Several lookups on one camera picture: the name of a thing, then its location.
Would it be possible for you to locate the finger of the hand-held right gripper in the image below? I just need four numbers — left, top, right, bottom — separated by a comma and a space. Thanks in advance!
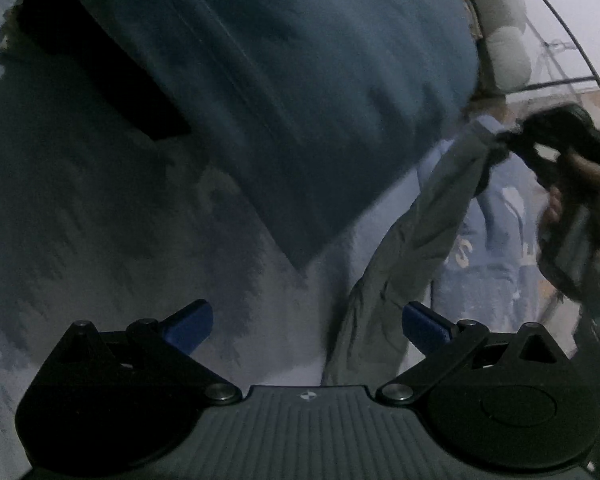
500, 120, 543, 166

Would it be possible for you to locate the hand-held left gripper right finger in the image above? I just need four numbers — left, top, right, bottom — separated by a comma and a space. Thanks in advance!
376, 301, 573, 406

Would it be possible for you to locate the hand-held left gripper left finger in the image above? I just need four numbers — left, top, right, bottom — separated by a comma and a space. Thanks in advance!
40, 300, 242, 406

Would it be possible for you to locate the grey garment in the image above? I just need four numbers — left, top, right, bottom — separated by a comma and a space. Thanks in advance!
320, 115, 521, 387

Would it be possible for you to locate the teal garment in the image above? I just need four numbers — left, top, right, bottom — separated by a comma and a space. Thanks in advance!
60, 0, 481, 273

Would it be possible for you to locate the person's right hand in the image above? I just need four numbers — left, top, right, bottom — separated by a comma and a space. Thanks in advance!
537, 152, 600, 251

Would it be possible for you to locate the metal rack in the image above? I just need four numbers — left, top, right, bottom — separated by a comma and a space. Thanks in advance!
510, 0, 600, 95

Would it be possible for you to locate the tree print blue quilt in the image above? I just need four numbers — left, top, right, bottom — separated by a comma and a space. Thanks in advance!
415, 115, 556, 323

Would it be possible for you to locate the white plush toy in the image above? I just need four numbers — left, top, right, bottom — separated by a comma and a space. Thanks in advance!
452, 0, 533, 95

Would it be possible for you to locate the tree print bed sheet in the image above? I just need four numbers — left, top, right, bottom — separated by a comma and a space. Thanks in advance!
0, 5, 431, 466

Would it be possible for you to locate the dark cloth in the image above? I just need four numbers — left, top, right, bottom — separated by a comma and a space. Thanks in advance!
17, 0, 193, 142

